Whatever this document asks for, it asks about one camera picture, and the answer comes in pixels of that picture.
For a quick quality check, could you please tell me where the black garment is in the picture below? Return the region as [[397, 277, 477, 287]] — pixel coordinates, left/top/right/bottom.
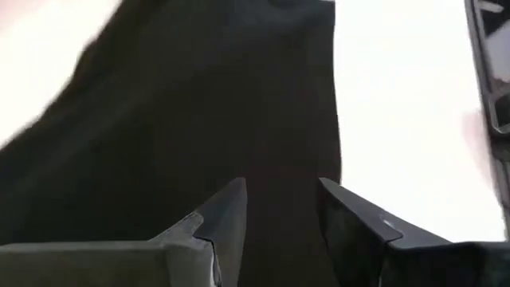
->
[[0, 0, 343, 287]]

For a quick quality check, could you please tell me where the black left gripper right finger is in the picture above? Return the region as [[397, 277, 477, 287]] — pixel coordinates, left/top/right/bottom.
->
[[317, 177, 510, 287]]

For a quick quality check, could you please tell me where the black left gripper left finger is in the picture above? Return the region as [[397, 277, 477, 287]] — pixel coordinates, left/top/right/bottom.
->
[[0, 177, 248, 287]]

